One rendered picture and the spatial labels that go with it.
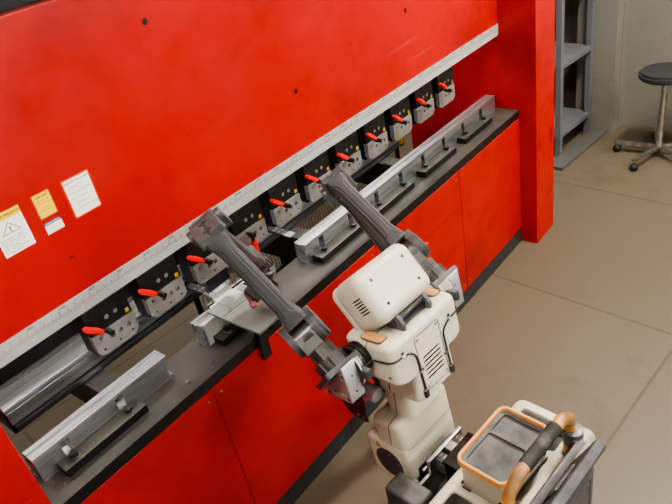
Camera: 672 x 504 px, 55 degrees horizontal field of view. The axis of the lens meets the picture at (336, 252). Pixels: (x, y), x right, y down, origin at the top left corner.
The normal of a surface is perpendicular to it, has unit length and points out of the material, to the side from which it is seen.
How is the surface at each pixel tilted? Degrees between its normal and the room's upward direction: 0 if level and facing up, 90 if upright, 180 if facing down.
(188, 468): 90
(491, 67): 90
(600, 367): 0
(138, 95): 90
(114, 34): 90
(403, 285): 48
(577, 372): 0
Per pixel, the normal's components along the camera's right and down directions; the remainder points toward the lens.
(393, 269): 0.41, -0.36
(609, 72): -0.68, 0.49
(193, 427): 0.77, 0.22
